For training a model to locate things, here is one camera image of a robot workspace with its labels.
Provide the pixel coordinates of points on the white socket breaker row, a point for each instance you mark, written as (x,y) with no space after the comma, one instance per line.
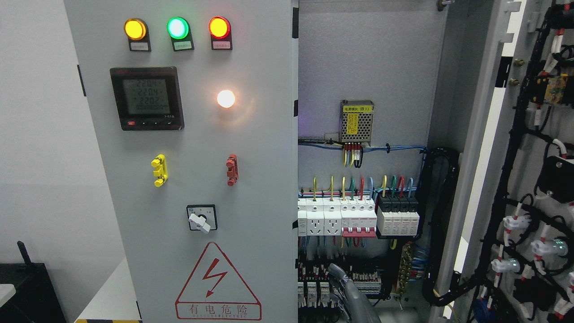
(337,217)

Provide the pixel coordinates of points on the lower relay terminal row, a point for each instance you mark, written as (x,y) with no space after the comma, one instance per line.
(314,289)

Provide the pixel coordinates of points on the red electric danger sticker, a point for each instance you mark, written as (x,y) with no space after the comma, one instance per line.
(215,290)

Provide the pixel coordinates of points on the red terminal post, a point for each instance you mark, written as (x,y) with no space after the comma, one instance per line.
(232,169)

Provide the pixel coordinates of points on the grey cabinet door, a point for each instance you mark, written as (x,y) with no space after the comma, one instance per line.
(504,238)
(254,216)

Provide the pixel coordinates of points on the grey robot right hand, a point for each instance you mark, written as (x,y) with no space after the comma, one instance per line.
(354,304)

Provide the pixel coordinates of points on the brass ground terminal bar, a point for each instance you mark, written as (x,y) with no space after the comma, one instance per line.
(405,269)

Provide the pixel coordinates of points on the black digital power meter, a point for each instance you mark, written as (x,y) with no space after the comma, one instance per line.
(147,98)

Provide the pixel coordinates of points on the yellow terminal post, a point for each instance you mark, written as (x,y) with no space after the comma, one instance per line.
(160,170)

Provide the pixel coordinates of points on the white glowing indicator lamp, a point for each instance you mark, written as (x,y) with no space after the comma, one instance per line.
(226,98)

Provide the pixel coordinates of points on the yellow indicator light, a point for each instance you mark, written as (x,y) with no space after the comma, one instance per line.
(137,33)

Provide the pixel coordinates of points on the red indicator light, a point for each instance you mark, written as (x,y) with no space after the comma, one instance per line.
(220,33)

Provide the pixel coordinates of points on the black white surge protector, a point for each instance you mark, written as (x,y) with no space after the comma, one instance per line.
(397,217)

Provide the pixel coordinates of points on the metal mesh power supply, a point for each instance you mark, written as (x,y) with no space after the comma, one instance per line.
(356,121)

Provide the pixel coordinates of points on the black box at left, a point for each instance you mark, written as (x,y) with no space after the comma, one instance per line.
(35,300)

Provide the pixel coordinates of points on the white rotary selector switch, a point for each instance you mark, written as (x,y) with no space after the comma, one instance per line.
(202,218)

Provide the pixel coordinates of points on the green indicator light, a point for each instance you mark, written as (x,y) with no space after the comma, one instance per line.
(180,34)

